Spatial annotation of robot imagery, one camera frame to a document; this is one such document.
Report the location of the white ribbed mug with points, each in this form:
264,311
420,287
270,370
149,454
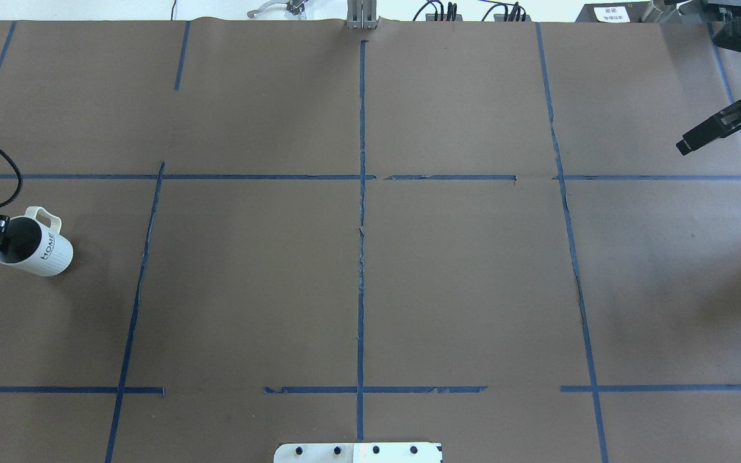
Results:
33,243

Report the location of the aluminium frame post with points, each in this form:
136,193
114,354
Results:
362,14

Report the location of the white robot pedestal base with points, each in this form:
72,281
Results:
360,452

